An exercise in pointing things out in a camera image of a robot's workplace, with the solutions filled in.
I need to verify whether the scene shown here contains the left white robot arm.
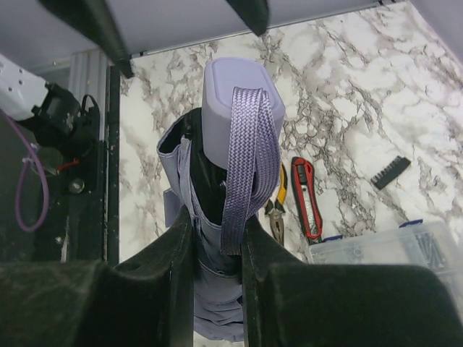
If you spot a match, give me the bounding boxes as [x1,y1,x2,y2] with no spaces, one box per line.
[1,1,134,158]

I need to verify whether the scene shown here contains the yellow handled pliers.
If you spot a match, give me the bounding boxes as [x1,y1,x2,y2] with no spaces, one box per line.
[264,164,288,246]

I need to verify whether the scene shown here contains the purple umbrella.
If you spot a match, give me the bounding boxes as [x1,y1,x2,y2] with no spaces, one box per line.
[157,58,286,342]

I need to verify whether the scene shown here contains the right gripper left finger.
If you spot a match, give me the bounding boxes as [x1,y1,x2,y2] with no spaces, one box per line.
[1,208,194,346]

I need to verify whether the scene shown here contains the clear plastic screw box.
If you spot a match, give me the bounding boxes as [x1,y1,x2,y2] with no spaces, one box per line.
[307,221,462,309]

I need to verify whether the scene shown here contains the aluminium extrusion frame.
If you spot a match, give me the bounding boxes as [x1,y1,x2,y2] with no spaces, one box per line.
[69,49,109,141]

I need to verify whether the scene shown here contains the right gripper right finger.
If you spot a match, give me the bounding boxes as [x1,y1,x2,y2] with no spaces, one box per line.
[242,217,462,346]

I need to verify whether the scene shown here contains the red black utility knife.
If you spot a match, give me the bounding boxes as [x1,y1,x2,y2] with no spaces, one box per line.
[291,157,323,244]

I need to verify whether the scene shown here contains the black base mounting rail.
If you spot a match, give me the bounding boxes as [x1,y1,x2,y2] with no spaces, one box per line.
[0,64,120,263]

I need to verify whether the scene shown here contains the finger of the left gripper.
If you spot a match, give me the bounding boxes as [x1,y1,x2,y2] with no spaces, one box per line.
[40,0,134,78]
[226,0,270,35]

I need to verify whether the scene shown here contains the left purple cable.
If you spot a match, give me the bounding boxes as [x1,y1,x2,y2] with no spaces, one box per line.
[0,108,50,233]

